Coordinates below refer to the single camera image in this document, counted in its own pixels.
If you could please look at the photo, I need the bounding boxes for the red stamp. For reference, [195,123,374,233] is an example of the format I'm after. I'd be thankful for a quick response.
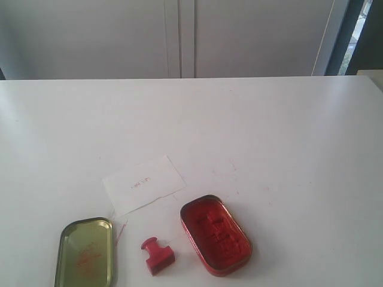
[141,237,175,276]

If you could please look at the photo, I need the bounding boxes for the red ink pad tin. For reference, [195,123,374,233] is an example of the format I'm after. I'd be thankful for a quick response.
[180,194,253,277]

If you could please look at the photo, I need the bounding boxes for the white paper sheet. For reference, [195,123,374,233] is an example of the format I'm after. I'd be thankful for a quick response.
[103,155,186,218]

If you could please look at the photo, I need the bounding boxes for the gold tin lid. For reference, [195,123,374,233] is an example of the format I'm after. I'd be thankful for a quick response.
[54,217,115,286]

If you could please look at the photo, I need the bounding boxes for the white cabinet doors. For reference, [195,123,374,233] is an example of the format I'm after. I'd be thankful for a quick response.
[1,1,348,80]

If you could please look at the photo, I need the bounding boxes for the dark window frame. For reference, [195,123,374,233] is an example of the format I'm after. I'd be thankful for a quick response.
[325,0,382,76]

